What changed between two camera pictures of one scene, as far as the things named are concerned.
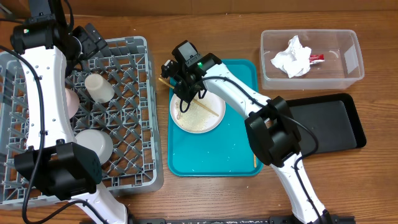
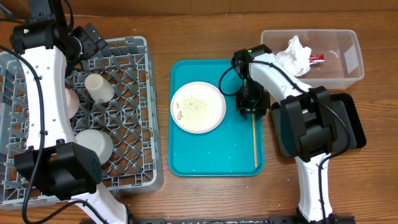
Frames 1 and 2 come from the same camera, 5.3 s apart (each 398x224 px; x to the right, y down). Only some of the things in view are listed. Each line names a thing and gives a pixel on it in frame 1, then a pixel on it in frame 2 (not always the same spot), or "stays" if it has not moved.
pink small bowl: (73, 101) stays
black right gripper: (185, 97) to (260, 109)
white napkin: (295, 60) stays
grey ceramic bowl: (97, 141) stays
